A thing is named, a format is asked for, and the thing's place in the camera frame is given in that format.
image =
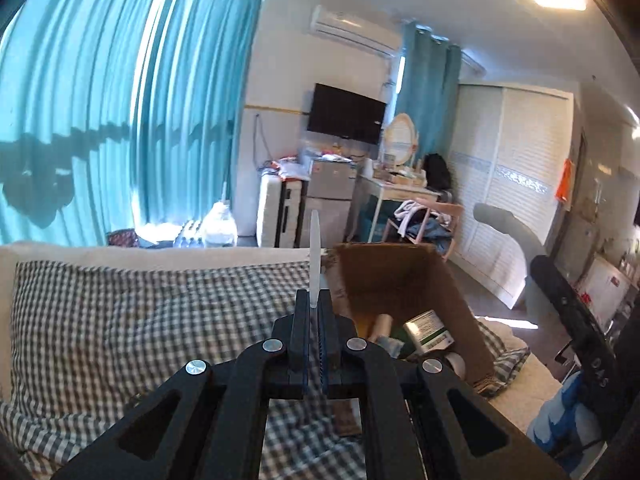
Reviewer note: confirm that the grey tape roll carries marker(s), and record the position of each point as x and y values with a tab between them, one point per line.
456	365

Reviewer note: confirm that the large clear water jug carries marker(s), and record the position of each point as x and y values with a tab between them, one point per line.
219	227

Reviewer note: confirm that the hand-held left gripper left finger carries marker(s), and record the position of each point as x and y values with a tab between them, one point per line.
305	350

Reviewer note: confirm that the narrow teal curtain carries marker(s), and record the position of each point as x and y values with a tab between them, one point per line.
427	95

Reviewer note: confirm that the white dressing table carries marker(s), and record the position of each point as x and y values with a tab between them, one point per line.
380	200

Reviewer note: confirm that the green and white medicine box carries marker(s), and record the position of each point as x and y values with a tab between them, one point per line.
427	332

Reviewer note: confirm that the dark patterned basket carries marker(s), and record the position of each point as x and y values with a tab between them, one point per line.
122	239

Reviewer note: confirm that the pile of papers and bags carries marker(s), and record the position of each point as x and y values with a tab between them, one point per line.
295	165

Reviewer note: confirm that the pile of clothes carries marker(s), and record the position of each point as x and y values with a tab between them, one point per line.
425	227

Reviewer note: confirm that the pack of water bottles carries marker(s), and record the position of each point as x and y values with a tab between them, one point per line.
189	235

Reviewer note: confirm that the white suitcase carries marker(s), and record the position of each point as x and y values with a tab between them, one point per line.
272	210

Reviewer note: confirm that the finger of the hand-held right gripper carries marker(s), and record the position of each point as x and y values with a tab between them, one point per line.
557	295

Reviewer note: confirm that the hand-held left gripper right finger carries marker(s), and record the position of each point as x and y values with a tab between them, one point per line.
330	355

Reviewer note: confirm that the air conditioner pipe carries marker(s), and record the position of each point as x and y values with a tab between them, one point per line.
395	80

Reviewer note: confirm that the white plastic stick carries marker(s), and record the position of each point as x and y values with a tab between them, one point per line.
315	260

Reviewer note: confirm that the white air conditioner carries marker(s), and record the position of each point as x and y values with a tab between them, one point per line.
355	30

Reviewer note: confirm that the white slatted wardrobe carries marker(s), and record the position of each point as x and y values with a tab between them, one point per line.
510	185

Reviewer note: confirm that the black backpack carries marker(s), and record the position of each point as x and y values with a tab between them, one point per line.
437	172

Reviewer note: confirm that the oval white mirror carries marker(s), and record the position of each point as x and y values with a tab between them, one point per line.
399	140

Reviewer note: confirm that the small brown flat object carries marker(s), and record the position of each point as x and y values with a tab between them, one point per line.
347	420

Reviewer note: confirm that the wooden chair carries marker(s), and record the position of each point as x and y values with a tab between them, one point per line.
450	210

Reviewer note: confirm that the beige paper roll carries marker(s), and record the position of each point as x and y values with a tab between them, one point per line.
382	327

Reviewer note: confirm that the teal corner curtain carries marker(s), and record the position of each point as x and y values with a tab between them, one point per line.
200	110

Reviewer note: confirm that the orange hanging cloth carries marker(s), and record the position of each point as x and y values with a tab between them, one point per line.
564	182

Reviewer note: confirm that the cardboard box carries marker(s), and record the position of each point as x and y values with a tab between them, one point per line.
400	280

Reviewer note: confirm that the wide teal curtain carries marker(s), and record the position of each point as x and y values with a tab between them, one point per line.
70	100

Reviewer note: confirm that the white storage box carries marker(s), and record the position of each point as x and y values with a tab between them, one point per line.
605	285

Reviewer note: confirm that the small silver fridge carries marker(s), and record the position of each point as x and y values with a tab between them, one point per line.
330	200

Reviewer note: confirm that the black wall television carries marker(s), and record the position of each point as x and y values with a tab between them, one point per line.
346	112

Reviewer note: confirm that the grey curved object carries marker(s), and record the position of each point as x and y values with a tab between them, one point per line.
510	220

